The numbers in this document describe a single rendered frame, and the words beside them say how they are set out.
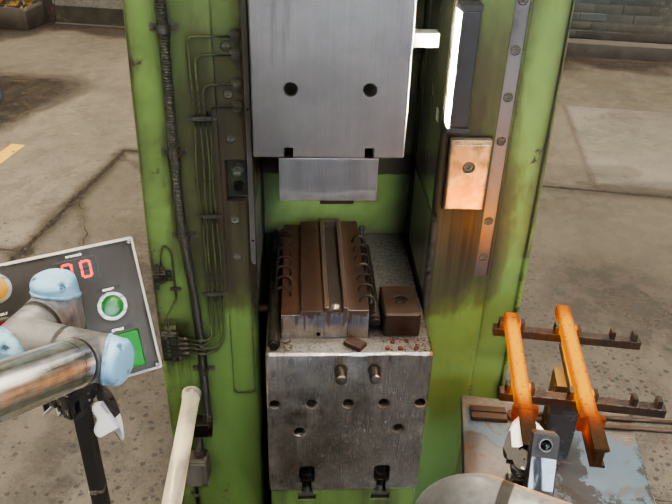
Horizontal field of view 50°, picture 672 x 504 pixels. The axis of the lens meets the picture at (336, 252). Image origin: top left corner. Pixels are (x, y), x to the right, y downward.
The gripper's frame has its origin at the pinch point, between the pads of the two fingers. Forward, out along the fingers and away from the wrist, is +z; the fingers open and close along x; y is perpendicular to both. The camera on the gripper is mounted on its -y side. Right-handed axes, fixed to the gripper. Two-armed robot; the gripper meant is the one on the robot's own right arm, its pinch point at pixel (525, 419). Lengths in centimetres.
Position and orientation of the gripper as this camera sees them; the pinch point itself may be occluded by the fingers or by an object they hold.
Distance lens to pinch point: 140.4
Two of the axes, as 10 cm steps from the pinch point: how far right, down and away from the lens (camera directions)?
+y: -0.3, 8.5, 5.2
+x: 9.9, 0.9, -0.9
